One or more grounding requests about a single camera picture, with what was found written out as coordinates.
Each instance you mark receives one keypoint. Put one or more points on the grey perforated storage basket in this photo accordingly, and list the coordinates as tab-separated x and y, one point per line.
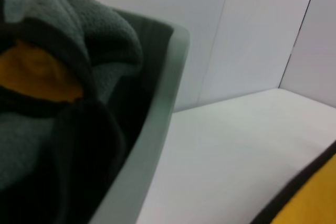
168	90

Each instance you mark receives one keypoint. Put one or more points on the dark clothing in basket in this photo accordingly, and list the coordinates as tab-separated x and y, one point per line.
78	16

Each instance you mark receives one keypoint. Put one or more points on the yellow and grey microfiber towel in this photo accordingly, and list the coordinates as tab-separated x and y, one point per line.
315	200
31	72

